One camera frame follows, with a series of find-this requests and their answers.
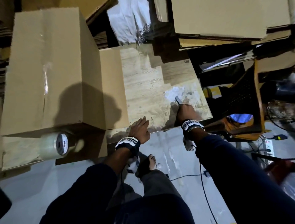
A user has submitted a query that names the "black right wrist band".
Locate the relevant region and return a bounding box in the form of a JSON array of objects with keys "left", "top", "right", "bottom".
[{"left": 181, "top": 118, "right": 205, "bottom": 140}]

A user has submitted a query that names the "pile of brown cartons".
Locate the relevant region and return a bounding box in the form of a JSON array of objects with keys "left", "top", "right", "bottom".
[{"left": 153, "top": 0, "right": 295, "bottom": 50}]

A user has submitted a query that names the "person's left hand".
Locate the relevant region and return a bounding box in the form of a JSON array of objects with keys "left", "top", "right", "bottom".
[{"left": 128, "top": 116, "right": 151, "bottom": 144}]

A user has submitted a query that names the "yellow carton with blue print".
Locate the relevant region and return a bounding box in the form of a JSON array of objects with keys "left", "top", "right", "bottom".
[{"left": 21, "top": 0, "right": 112, "bottom": 23}]

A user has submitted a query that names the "white power strip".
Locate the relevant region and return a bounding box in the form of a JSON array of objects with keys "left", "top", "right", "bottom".
[{"left": 263, "top": 138, "right": 276, "bottom": 158}]

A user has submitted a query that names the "person's left forearm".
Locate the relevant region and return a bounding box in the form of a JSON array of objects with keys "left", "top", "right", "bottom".
[{"left": 39, "top": 148, "right": 132, "bottom": 224}]

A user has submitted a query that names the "plywood work board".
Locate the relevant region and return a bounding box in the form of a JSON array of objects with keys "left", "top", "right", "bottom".
[{"left": 0, "top": 43, "right": 214, "bottom": 172}]

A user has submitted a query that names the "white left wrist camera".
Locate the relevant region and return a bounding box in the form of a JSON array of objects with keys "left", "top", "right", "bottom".
[{"left": 126, "top": 156, "right": 140, "bottom": 174}]

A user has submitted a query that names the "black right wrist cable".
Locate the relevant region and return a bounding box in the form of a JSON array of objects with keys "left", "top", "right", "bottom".
[{"left": 170, "top": 159, "right": 218, "bottom": 224}]

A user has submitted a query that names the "brown cardboard box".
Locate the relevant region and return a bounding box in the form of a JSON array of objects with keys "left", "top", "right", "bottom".
[{"left": 0, "top": 7, "right": 131, "bottom": 138}]

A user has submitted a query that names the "person's bare foot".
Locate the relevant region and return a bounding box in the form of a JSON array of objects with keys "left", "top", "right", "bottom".
[{"left": 147, "top": 154, "right": 158, "bottom": 171}]

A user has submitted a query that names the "clear tape roll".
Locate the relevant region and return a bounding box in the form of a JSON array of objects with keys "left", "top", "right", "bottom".
[{"left": 39, "top": 131, "right": 71, "bottom": 160}]

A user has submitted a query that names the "person's trouser leg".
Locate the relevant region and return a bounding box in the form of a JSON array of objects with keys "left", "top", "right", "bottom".
[{"left": 111, "top": 157, "right": 196, "bottom": 224}]

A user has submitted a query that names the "person's right forearm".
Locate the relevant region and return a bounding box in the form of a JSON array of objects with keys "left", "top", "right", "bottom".
[{"left": 189, "top": 129, "right": 295, "bottom": 224}]

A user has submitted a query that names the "blue glowing device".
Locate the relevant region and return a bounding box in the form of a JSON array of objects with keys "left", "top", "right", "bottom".
[{"left": 229, "top": 114, "right": 254, "bottom": 124}]

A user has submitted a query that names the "white plastic sack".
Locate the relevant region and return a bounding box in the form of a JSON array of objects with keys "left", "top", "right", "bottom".
[{"left": 107, "top": 0, "right": 154, "bottom": 45}]

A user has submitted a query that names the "person's right hand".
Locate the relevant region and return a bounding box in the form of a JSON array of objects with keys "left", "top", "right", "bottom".
[{"left": 176, "top": 103, "right": 199, "bottom": 123}]

